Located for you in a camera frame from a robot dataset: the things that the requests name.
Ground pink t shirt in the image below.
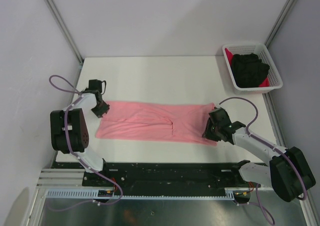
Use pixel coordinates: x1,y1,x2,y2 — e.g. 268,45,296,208
95,101,217,146

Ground right aluminium frame post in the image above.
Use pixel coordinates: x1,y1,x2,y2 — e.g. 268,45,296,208
264,0,298,48

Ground aluminium frame rail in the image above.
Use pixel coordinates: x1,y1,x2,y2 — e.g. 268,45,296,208
36,169,85,189

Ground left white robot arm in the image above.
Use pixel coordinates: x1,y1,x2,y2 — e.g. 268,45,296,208
49,90,111,186

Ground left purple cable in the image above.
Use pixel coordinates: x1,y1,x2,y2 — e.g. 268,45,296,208
47,75,125,212

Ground left aluminium frame post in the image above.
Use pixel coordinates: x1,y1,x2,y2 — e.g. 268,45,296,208
44,0,84,65

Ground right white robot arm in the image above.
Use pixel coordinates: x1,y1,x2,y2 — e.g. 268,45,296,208
202,117,316,202

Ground white plastic basket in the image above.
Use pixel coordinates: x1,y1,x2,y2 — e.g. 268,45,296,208
222,41,283,94

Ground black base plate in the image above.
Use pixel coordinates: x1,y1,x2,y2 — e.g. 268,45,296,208
51,162,262,197

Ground aluminium frame post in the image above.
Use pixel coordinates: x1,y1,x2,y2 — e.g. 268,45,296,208
44,0,84,65
264,0,298,48

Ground grey slotted cable duct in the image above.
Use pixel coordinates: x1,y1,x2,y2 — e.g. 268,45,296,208
46,188,253,201

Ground red t shirt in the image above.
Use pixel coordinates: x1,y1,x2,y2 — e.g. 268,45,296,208
225,48,234,65

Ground black t shirt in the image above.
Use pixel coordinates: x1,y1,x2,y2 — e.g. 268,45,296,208
229,53,270,88

